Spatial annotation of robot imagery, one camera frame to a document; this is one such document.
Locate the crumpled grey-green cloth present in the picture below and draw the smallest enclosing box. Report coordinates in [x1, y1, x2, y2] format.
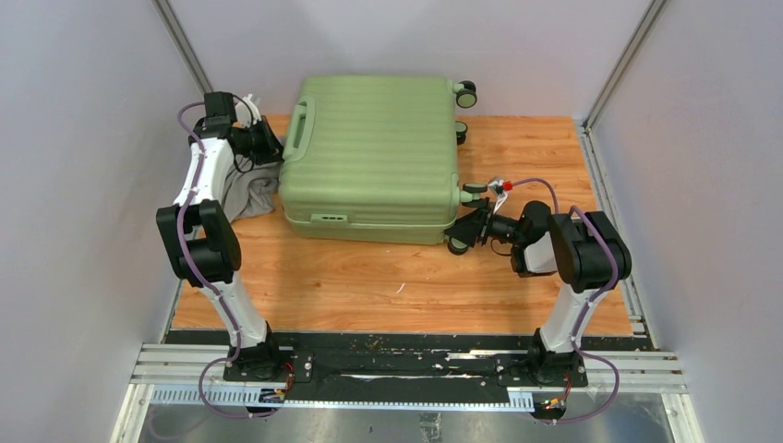
[221, 168, 280, 222]

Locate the green suitcase wheel rear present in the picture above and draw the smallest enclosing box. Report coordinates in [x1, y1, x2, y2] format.
[452, 80, 477, 109]

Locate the green suitcase blue lining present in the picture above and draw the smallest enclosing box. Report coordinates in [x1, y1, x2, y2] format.
[279, 75, 460, 245]

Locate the green suitcase wheel middle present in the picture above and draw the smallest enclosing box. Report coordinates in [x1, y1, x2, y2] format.
[455, 121, 469, 146]

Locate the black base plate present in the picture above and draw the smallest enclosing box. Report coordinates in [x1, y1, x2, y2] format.
[223, 332, 587, 404]

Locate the aluminium frame rail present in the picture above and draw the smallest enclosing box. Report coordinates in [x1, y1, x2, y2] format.
[112, 329, 704, 442]

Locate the green suitcase wheel lid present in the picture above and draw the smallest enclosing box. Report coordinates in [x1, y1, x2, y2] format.
[459, 183, 488, 206]

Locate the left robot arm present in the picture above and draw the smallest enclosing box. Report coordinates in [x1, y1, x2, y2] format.
[155, 91, 285, 381]

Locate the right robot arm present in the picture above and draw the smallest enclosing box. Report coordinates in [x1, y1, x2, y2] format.
[445, 200, 632, 386]

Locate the green suitcase wheel front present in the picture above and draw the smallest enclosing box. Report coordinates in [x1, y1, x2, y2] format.
[446, 237, 470, 256]

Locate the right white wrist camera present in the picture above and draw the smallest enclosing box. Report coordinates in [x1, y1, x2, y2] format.
[488, 176, 513, 213]

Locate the green suitcase wheel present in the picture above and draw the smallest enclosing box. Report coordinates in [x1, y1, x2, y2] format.
[452, 80, 477, 109]
[446, 237, 470, 256]
[455, 121, 469, 146]

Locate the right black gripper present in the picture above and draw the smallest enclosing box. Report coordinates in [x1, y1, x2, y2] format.
[444, 198, 526, 248]

